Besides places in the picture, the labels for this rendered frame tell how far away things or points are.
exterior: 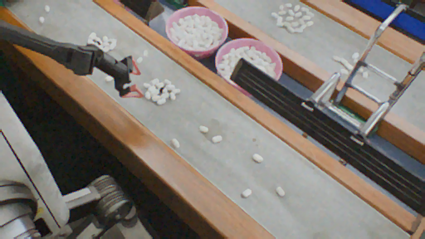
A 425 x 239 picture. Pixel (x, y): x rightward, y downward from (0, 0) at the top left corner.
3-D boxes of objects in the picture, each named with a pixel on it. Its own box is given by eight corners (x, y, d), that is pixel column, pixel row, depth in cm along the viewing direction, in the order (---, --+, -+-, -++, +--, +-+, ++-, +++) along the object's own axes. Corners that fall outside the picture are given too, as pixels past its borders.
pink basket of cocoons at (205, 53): (213, 73, 174) (216, 58, 167) (156, 54, 180) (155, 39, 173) (232, 31, 189) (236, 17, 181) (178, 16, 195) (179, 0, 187)
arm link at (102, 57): (93, 67, 125) (104, 51, 125) (85, 60, 130) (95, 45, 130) (109, 77, 130) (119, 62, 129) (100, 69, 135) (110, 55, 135)
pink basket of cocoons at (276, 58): (251, 114, 162) (255, 100, 155) (200, 77, 173) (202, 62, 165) (289, 76, 174) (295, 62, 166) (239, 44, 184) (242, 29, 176)
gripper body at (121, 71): (118, 91, 135) (102, 82, 130) (116, 68, 140) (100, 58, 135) (133, 82, 132) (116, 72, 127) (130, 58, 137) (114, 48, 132)
